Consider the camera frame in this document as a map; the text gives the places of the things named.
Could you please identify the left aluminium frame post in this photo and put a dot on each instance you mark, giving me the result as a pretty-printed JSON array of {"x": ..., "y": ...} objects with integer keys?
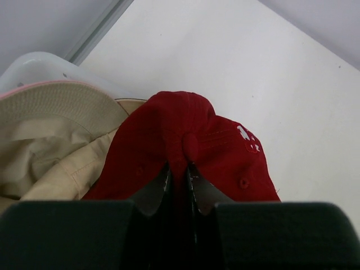
[{"x": 97, "y": 31}]

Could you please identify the beige bucket hat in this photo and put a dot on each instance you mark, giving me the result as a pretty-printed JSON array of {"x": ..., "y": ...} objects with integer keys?
[{"x": 54, "y": 141}]

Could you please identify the pink bucket hat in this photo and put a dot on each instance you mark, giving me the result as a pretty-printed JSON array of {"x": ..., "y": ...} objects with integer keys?
[{"x": 24, "y": 87}]

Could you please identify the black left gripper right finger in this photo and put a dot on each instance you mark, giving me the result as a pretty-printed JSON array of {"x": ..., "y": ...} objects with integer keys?
[{"x": 205, "y": 194}]

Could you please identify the white plastic bin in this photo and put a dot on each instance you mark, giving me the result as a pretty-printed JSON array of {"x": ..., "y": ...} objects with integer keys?
[{"x": 38, "y": 67}]

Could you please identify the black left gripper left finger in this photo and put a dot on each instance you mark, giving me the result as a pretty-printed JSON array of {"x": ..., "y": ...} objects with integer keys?
[{"x": 149, "y": 198}]

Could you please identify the red baseball cap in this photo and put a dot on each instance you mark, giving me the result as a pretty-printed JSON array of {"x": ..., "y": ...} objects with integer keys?
[{"x": 178, "y": 129}]

